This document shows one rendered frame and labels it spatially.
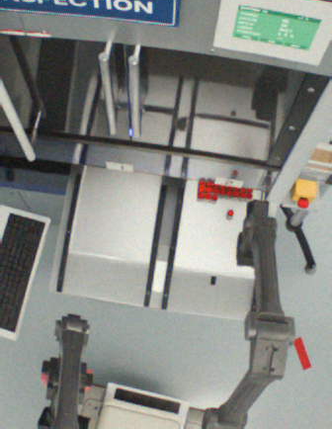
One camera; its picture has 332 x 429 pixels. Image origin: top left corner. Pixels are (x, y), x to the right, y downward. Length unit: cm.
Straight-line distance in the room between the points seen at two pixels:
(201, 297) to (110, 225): 37
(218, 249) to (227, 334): 91
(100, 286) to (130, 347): 89
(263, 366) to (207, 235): 84
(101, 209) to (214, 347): 107
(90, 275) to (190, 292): 32
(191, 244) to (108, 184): 34
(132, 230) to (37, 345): 106
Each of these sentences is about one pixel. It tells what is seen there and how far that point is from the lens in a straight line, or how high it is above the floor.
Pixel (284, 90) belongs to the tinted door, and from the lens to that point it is 144.
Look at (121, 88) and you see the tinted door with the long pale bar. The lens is 154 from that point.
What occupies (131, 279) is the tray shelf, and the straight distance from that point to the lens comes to 209.
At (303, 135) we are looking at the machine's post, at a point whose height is 147.
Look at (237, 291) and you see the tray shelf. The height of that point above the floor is 88.
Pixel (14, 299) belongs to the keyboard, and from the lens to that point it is 218.
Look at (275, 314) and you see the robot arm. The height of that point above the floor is 154.
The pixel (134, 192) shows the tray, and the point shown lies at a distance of 215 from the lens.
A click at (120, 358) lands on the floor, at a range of 294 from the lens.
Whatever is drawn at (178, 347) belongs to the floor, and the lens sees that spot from 295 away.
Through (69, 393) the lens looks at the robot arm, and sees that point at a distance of 143.
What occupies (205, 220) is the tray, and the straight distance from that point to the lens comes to 213.
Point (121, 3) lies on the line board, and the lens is 118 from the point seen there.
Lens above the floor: 294
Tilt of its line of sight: 75 degrees down
